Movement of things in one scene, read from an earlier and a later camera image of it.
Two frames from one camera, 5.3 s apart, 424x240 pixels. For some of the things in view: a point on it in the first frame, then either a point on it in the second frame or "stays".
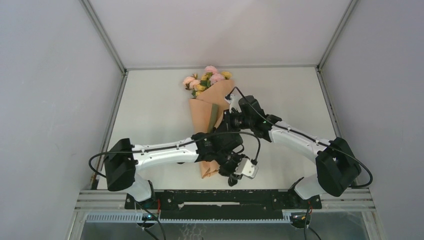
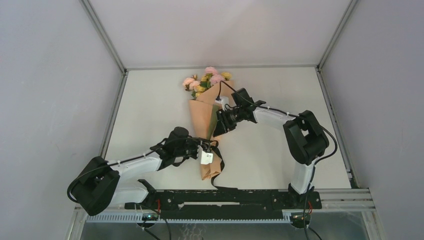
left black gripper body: [228, 162] → [190, 148]
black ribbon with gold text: [233, 179] → [218, 149]
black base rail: [223, 204] stays
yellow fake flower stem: [199, 88] stays
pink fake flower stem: [192, 83] stays
